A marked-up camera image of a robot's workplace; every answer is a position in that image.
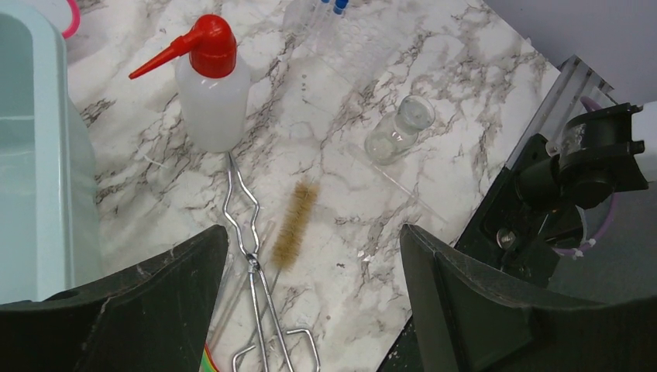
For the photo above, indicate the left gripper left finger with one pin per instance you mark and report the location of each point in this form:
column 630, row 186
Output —
column 152, row 316

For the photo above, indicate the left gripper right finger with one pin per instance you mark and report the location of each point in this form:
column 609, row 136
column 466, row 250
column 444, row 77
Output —
column 469, row 316

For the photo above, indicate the blue capped test tube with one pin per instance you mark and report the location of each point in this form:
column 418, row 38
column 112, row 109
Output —
column 336, row 12
column 314, row 17

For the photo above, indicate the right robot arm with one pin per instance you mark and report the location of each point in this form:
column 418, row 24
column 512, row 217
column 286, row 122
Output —
column 602, row 152

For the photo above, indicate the metal crucible tongs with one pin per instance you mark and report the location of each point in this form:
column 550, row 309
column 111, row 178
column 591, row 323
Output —
column 260, row 292

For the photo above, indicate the teal plastic bin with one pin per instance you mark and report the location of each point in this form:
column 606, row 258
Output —
column 49, row 219

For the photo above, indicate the brown test tube brush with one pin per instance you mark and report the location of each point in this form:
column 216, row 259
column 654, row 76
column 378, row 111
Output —
column 287, row 246

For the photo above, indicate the red cap wash bottle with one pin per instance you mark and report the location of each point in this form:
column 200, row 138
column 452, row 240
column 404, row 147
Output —
column 213, row 83

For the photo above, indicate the clear test tube rack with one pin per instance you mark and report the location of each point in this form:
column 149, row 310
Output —
column 359, row 47

